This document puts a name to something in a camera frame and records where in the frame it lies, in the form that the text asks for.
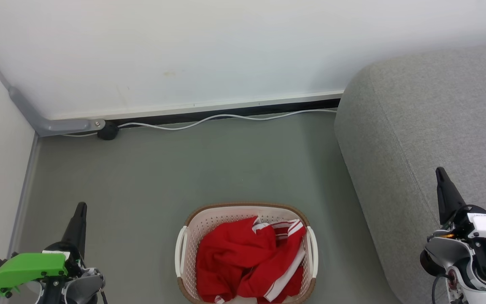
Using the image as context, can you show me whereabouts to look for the white floor cable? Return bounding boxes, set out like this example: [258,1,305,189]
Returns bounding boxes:
[63,109,338,138]

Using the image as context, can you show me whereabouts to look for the grey fabric sofa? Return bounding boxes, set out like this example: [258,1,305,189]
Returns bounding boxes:
[334,42,486,304]

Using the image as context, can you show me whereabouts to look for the black round floor foot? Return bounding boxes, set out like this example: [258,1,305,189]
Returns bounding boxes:
[97,121,120,141]

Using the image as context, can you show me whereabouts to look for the white perforated laundry basket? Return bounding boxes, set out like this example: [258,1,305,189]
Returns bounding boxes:
[175,202,319,304]

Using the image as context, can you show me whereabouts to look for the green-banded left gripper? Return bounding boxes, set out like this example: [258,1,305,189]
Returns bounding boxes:
[0,202,88,297]

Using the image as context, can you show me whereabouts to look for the red garment with white hem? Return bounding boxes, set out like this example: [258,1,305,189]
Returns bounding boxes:
[195,216,277,304]

